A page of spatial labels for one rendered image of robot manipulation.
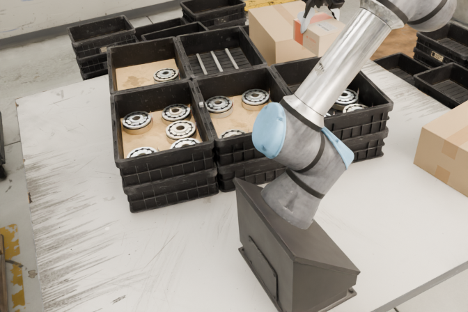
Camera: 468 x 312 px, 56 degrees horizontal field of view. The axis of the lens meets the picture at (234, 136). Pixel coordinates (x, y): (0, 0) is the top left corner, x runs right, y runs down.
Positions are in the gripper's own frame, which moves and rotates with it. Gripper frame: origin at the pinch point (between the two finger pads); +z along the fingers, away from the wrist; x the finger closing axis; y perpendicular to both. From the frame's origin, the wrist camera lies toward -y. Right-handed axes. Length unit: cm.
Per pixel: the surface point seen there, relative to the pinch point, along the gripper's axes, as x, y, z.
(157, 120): 57, 17, 27
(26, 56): 109, 296, 109
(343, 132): 6.0, -24.4, 25.5
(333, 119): 10.9, -24.7, 18.3
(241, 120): 30.9, 1.6, 27.4
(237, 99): 26.0, 14.7, 27.3
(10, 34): 117, 327, 97
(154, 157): 66, -14, 18
